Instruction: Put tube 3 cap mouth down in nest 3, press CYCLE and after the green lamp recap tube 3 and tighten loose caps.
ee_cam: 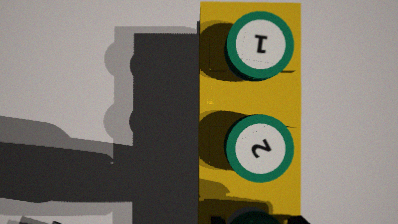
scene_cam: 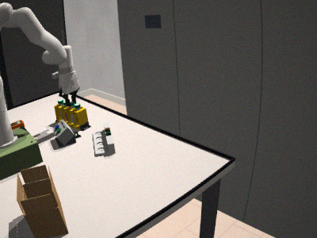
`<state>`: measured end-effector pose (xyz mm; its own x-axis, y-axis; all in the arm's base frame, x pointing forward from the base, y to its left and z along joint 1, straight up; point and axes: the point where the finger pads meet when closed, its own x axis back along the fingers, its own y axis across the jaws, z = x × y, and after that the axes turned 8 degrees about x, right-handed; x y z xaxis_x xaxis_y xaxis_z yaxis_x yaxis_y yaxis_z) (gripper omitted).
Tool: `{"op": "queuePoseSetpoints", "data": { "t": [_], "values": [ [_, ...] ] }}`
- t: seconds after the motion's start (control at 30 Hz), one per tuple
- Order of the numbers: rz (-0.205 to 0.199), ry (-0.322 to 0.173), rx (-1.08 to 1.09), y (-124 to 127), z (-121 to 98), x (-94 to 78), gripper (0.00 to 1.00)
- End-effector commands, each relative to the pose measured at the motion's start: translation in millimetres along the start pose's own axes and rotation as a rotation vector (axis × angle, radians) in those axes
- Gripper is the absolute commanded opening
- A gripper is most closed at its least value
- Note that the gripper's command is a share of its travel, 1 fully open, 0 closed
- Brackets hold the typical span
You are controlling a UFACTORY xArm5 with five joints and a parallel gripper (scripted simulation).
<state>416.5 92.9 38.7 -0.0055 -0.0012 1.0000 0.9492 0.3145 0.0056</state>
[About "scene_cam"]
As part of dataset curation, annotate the brown cardboard box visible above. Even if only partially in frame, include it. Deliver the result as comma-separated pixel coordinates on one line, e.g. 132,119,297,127
17,165,69,238

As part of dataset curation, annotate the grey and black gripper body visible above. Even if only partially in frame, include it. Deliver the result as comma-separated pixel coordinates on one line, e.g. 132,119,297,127
59,71,79,94

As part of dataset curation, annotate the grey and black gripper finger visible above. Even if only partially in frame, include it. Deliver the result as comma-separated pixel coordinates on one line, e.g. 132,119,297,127
71,87,80,104
59,87,71,107

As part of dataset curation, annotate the orange handheld multimeter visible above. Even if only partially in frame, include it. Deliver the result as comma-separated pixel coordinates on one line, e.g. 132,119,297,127
11,120,25,129

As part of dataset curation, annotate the black table edge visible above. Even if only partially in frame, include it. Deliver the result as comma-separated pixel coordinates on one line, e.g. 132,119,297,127
7,91,235,238

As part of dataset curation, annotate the grey button housing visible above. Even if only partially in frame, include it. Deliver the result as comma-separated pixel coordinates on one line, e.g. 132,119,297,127
53,120,81,148

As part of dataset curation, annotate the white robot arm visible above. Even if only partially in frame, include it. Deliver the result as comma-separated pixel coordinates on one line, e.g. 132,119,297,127
0,2,74,148

